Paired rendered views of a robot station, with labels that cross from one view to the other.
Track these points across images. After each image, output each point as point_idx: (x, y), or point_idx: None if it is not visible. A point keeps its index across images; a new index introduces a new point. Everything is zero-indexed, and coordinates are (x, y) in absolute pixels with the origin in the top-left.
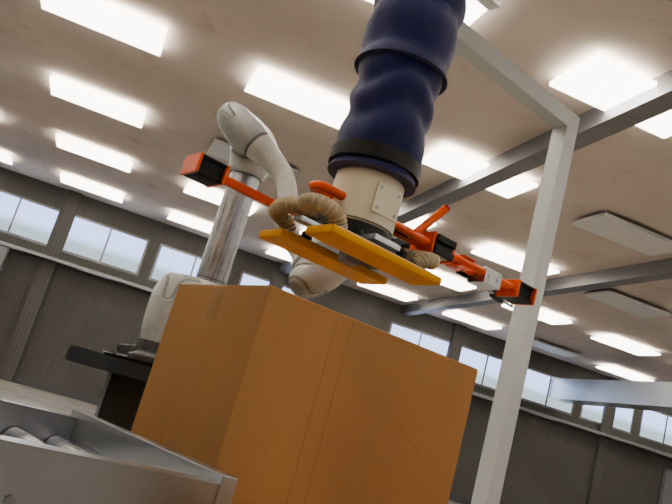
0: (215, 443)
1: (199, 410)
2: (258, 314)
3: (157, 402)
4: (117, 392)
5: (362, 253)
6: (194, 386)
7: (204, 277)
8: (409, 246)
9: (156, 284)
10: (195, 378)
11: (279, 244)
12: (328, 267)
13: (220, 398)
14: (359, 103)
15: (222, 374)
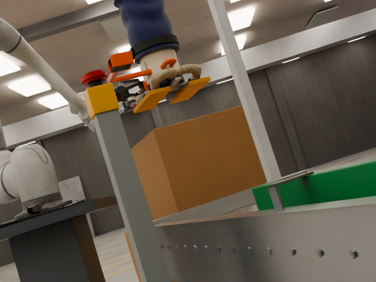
0: (259, 175)
1: (235, 172)
2: (244, 119)
3: (193, 188)
4: (76, 229)
5: (194, 89)
6: (221, 165)
7: (1, 149)
8: (128, 89)
9: (24, 157)
10: (219, 162)
11: (153, 97)
12: (144, 106)
13: (247, 160)
14: (155, 15)
15: (239, 151)
